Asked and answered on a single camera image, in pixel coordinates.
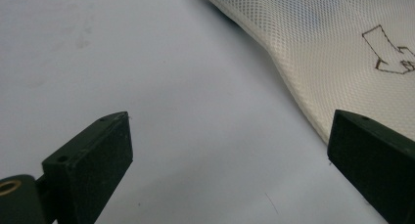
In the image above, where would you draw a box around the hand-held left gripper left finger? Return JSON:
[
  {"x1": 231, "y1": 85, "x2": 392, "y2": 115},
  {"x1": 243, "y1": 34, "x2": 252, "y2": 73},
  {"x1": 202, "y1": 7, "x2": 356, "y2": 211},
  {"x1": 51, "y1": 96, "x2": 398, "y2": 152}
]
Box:
[{"x1": 41, "y1": 111, "x2": 134, "y2": 224}]

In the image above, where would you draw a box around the white mesh laundry bag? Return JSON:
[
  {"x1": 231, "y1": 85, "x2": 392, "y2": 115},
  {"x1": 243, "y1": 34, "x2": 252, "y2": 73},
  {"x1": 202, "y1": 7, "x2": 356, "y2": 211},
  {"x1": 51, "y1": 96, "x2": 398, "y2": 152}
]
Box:
[{"x1": 195, "y1": 0, "x2": 415, "y2": 145}]

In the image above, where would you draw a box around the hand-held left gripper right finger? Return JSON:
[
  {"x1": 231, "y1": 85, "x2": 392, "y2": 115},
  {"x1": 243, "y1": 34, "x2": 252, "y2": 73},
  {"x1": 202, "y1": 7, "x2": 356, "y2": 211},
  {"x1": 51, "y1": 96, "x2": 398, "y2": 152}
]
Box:
[{"x1": 327, "y1": 109, "x2": 415, "y2": 224}]

